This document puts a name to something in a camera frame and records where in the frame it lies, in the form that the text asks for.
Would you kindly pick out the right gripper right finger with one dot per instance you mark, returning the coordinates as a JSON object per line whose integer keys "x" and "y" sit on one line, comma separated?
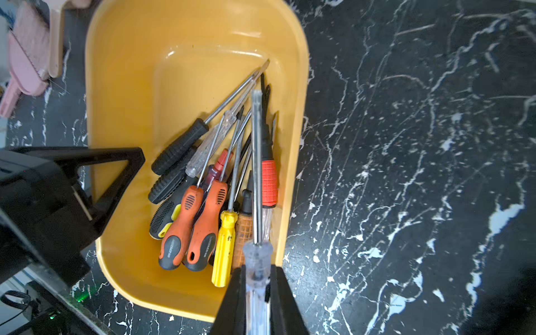
{"x": 285, "y": 316}

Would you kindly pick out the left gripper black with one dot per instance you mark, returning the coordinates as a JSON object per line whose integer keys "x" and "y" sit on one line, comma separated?
{"x": 33, "y": 209}

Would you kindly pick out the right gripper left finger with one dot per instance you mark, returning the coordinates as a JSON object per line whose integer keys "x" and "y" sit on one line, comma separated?
{"x": 231, "y": 316}

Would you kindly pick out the yellow plastic storage box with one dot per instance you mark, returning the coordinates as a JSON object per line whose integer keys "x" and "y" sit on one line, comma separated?
{"x": 151, "y": 69}

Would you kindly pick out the red black handle screwdriver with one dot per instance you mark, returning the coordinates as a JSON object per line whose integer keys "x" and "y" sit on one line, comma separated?
{"x": 269, "y": 176}

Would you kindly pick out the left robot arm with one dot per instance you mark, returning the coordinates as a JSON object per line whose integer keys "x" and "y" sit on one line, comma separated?
{"x": 50, "y": 309}

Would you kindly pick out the pink hand brush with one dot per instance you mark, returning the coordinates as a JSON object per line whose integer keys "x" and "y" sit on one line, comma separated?
{"x": 28, "y": 55}

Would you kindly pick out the brown plastic slotted scoop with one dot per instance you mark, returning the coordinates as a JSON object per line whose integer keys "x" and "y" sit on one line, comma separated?
{"x": 56, "y": 18}

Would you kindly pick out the orange grey handle screwdriver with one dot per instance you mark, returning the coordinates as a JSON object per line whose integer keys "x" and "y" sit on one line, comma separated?
{"x": 176, "y": 240}

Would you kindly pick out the amber handle screwdriver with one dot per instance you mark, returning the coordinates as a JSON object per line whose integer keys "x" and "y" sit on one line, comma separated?
{"x": 244, "y": 226}

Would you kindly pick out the black yellow handle screwdriver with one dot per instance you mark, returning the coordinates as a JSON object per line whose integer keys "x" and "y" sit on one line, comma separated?
{"x": 169, "y": 210}

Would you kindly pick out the black ribbed handle screwdriver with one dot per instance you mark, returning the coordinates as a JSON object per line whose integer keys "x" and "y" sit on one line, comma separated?
{"x": 178, "y": 147}

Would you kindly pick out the purple red handle screwdriver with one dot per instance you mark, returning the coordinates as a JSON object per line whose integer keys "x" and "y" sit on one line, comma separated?
{"x": 214, "y": 171}

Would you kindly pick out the clear handle tester screwdriver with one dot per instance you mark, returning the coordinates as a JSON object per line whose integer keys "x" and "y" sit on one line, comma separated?
{"x": 216, "y": 135}

